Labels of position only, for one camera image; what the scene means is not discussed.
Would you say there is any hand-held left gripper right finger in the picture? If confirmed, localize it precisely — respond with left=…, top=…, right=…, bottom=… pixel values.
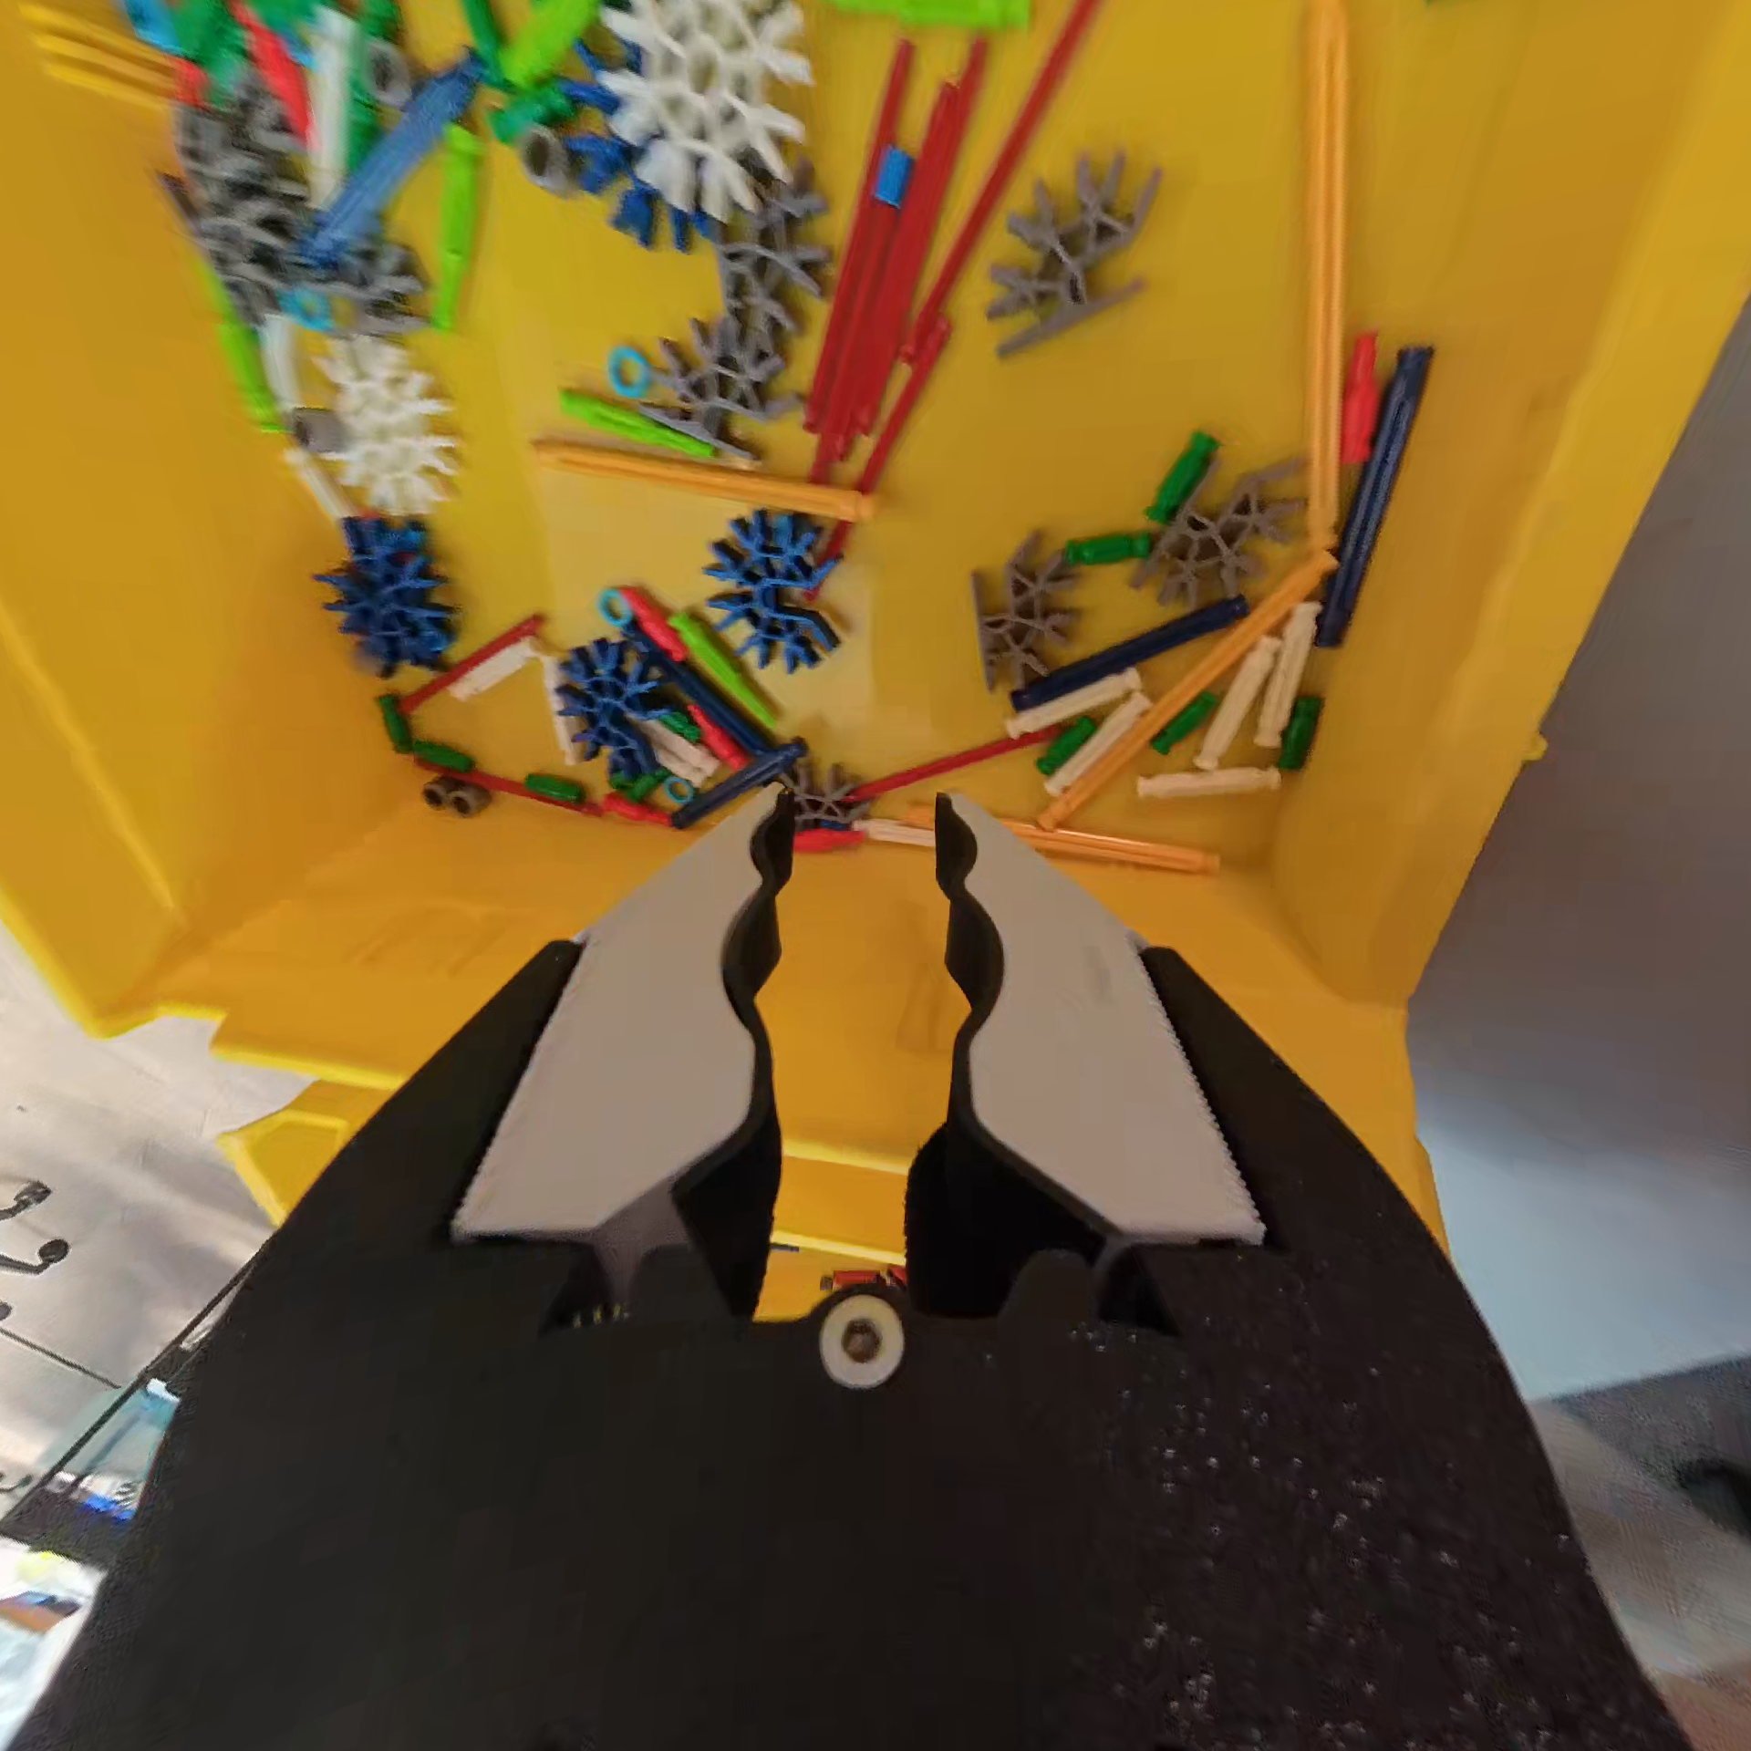
left=903, top=791, right=1267, bottom=1321

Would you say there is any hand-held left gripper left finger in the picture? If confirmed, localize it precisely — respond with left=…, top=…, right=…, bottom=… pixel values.
left=452, top=786, right=798, bottom=1321

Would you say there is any yellow plastic bin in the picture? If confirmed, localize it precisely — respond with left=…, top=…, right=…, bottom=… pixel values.
left=217, top=1068, right=1448, bottom=1315
left=0, top=0, right=1751, bottom=1139

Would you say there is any pile of colourful toy pieces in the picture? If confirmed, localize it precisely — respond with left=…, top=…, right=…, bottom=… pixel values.
left=26, top=0, right=1437, bottom=878

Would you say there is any black chair base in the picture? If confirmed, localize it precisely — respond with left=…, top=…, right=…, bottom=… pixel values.
left=0, top=1181, right=73, bottom=1280

